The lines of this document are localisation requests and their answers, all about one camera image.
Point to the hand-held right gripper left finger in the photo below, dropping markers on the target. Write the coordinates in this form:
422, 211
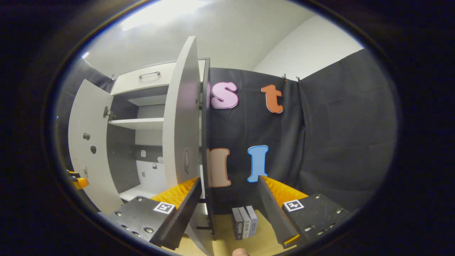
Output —
185, 217

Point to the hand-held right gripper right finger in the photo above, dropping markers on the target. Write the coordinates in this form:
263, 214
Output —
273, 213

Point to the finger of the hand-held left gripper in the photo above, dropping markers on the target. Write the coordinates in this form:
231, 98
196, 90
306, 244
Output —
81, 182

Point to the white cabinet door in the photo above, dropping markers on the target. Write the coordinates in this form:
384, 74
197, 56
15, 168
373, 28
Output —
92, 106
181, 117

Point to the white cabinet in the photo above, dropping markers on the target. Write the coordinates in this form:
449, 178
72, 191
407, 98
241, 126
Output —
121, 160

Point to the white cabinet shelf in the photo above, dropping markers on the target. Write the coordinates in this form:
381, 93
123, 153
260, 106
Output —
138, 123

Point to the white cabinet drawer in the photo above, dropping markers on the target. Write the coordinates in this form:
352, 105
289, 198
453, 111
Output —
131, 84

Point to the small blue grey box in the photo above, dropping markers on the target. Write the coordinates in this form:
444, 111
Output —
252, 220

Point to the small light grey box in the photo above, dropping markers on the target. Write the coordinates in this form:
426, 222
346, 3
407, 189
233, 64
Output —
245, 222

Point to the black backdrop cloth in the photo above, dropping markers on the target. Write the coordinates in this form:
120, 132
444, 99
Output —
337, 135

